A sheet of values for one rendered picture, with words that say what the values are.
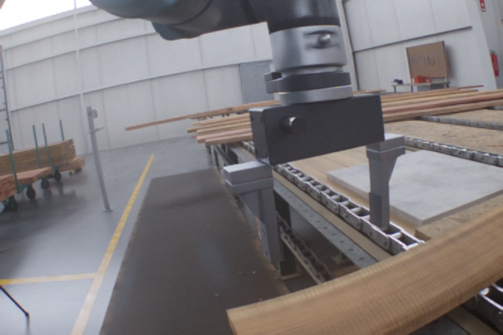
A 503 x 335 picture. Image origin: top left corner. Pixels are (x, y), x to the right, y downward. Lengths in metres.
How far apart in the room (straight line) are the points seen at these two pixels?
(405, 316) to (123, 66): 12.82
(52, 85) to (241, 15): 13.43
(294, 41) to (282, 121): 0.08
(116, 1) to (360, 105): 0.25
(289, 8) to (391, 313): 0.35
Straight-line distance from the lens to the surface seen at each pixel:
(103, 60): 13.23
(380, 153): 0.41
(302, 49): 0.35
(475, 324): 0.53
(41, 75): 13.96
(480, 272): 0.54
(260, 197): 0.36
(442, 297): 0.49
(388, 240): 0.72
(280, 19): 0.36
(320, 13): 0.35
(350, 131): 0.37
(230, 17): 0.38
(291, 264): 2.36
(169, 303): 2.27
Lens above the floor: 1.15
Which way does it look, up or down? 8 degrees down
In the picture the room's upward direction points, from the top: 8 degrees counter-clockwise
